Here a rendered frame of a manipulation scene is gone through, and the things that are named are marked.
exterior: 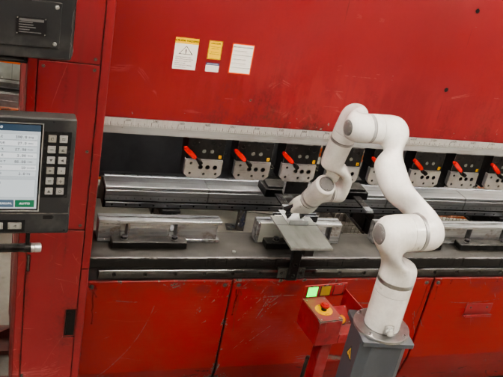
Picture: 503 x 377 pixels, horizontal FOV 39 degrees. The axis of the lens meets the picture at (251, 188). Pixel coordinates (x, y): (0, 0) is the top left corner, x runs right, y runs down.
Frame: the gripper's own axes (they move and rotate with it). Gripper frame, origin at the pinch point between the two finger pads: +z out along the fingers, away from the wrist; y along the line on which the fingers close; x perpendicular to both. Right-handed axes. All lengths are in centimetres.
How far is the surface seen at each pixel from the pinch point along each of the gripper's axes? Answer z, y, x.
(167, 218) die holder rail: 8, 53, 0
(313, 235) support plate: -6.5, -3.7, 11.8
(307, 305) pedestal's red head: -0.2, 0.3, 39.3
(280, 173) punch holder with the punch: -13.8, 10.6, -11.8
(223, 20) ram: -58, 45, -50
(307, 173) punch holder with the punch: -13.9, -1.4, -12.6
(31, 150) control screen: -72, 110, 12
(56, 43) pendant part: -94, 105, -9
